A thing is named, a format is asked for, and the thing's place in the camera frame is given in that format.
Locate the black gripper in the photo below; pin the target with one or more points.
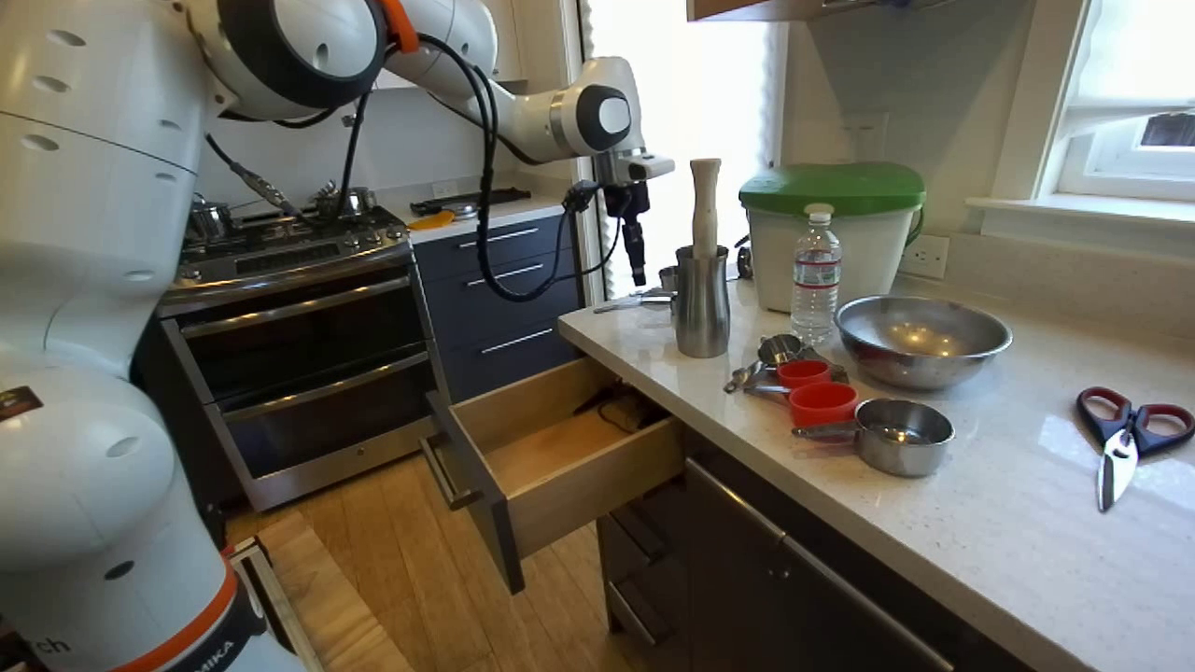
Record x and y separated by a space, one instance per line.
629 206

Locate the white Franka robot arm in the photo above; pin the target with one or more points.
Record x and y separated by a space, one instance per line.
75 246

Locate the steel measuring spoon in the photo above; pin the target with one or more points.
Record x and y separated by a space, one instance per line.
752 379

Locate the small steel measuring cup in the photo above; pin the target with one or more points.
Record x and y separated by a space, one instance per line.
783 349

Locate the small red measuring cup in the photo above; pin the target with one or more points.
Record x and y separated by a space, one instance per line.
806 369

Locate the large red measuring cup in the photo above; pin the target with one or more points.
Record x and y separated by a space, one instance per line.
823 404

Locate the large steel measuring cup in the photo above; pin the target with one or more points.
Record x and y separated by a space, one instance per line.
900 438

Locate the steel utensil cup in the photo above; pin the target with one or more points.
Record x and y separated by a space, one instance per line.
705 312

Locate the white wooden pestle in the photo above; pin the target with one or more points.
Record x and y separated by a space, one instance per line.
708 200

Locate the grey drawer cabinet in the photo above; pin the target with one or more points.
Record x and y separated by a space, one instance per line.
498 312

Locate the clear plastic water bottle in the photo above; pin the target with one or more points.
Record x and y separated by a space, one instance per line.
815 273

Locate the white bin with green lid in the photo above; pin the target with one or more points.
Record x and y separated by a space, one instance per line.
847 246

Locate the open wooden drawer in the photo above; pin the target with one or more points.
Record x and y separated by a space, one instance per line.
562 460

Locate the steel mixing bowl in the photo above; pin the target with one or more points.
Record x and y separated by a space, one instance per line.
919 342

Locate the stainless black oven range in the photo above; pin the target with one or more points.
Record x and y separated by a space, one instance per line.
300 360

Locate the dark grey base cabinet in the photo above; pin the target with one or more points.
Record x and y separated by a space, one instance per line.
772 584

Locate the kitchen window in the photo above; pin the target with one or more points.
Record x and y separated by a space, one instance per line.
1134 124

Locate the wrist mounted camera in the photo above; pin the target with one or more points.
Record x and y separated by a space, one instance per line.
640 166

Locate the white wall outlet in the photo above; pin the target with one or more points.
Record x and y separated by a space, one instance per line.
924 256

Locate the aluminium extrusion frame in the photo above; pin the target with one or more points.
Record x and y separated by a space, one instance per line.
267 599

